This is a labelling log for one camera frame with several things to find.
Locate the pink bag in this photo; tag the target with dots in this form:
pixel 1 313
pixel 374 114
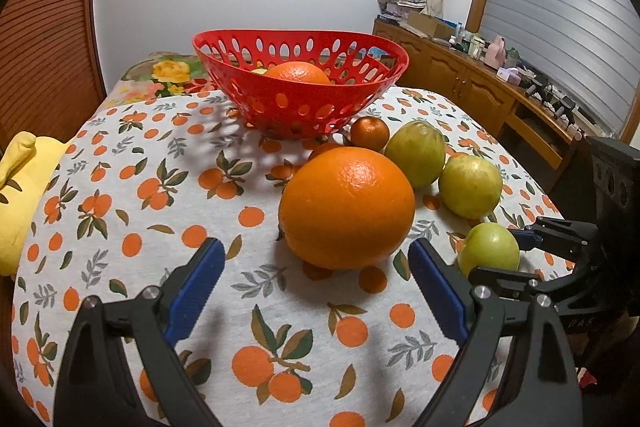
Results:
pixel 495 52

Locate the yellow plush toy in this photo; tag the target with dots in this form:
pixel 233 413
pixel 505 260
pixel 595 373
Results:
pixel 25 207

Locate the oval green guava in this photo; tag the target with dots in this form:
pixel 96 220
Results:
pixel 415 152

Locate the floral blanket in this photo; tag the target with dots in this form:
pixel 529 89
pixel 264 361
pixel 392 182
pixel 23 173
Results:
pixel 170 72

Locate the small green guava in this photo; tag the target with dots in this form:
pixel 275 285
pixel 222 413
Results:
pixel 487 249

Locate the orange-print white tablecloth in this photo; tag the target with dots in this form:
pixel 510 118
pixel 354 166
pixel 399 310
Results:
pixel 150 227

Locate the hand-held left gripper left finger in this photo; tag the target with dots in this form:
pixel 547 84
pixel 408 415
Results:
pixel 200 287

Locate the pile of newspapers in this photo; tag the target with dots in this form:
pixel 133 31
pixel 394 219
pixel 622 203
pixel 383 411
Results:
pixel 395 7

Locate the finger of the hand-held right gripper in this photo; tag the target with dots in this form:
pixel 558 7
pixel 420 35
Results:
pixel 560 234
pixel 505 279

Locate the large orange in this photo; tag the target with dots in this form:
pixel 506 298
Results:
pixel 345 207

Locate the red perforated plastic basket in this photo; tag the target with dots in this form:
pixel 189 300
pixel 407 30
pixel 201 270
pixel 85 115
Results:
pixel 227 74

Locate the round yellow-green guava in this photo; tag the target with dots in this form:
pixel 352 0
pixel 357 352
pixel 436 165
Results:
pixel 470 187

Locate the open cardboard box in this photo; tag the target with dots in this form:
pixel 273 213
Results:
pixel 425 24

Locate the group of small bottles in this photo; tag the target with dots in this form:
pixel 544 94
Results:
pixel 467 44

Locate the small orange tangerine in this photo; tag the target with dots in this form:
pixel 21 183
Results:
pixel 322 150
pixel 369 133

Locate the wooden louvred wardrobe door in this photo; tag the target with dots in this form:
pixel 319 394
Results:
pixel 45 57

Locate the wooden sideboard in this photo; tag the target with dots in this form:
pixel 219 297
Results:
pixel 470 82

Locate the medium orange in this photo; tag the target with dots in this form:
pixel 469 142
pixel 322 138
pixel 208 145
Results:
pixel 297 73

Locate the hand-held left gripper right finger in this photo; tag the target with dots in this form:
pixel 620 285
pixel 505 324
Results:
pixel 437 287

